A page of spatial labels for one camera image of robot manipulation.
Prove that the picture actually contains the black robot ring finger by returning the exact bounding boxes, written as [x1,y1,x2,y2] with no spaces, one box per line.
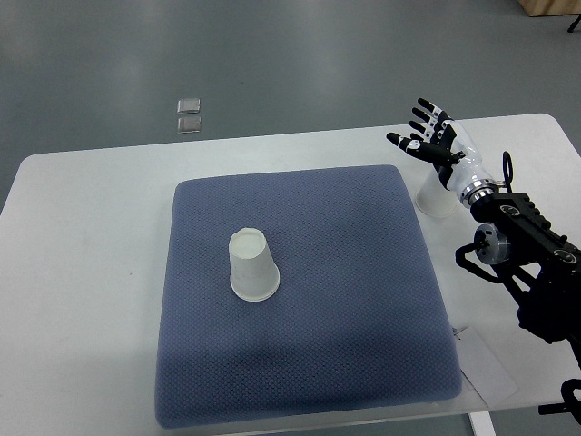
[411,107,448,132]

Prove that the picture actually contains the wooden furniture corner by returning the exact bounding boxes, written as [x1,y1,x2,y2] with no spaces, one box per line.
[518,0,580,17]

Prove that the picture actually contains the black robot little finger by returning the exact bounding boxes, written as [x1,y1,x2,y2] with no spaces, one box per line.
[417,97,453,122]

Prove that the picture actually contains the black cable loop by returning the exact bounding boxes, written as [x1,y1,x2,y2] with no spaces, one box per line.
[500,151,517,194]

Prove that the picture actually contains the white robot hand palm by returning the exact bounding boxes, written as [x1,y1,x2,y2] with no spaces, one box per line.
[438,121,495,205]

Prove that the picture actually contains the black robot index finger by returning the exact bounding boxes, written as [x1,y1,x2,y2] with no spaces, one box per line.
[409,133,434,144]

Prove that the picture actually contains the white paper tag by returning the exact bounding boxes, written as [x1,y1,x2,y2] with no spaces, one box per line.
[454,327,518,408]

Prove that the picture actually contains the white paper cup on cushion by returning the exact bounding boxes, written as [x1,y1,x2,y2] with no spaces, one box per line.
[229,228,281,302]

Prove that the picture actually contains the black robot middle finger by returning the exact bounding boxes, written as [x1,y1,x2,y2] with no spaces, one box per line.
[409,120,439,139]

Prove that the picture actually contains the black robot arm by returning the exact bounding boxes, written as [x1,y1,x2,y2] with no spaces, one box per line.
[386,98,580,357]

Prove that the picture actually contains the black table control box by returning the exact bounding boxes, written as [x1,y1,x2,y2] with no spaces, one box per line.
[537,379,580,423]

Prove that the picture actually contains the white paper cup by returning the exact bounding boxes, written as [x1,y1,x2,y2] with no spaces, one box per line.
[414,172,458,218]
[229,228,281,302]

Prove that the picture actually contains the blue textured cushion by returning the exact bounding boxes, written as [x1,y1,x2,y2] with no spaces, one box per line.
[155,165,462,429]

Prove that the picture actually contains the white table leg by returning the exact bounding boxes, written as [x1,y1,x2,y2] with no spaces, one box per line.
[468,411,496,436]

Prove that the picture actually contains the upper metal floor plate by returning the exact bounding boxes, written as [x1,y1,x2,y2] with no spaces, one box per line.
[176,97,201,114]

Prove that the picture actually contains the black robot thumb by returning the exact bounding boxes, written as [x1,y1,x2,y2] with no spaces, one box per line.
[386,133,462,163]

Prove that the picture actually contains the black tripod leg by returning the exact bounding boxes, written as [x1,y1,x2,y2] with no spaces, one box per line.
[567,15,581,33]

